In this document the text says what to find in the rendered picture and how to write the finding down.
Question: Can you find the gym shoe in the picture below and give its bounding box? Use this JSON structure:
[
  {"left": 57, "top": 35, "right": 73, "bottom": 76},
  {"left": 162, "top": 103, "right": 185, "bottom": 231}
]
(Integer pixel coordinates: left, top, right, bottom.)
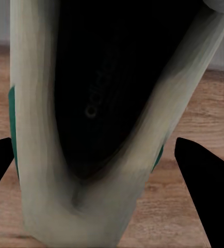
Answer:
[{"left": 9, "top": 0, "right": 224, "bottom": 248}]

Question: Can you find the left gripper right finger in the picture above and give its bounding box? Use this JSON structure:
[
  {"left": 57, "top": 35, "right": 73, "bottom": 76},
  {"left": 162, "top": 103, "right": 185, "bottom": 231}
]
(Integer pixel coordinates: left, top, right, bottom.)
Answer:
[{"left": 174, "top": 137, "right": 224, "bottom": 248}]

